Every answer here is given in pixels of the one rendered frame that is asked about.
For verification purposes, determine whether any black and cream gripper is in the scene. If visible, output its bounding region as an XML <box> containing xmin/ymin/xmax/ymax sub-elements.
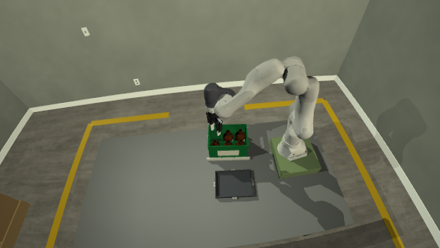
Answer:
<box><xmin>206</xmin><ymin>112</ymin><xmax>223</xmax><ymax>136</ymax></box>

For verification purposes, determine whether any green bottle crate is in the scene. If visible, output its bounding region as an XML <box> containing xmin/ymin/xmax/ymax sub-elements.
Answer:
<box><xmin>208</xmin><ymin>124</ymin><xmax>249</xmax><ymax>158</ymax></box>

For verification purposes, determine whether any brown glass bottle with white label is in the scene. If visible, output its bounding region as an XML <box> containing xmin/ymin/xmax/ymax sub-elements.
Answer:
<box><xmin>223</xmin><ymin>130</ymin><xmax>233</xmax><ymax>142</ymax></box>

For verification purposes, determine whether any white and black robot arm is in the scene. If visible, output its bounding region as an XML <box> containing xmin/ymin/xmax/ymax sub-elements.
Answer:
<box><xmin>204</xmin><ymin>56</ymin><xmax>319</xmax><ymax>161</ymax></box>

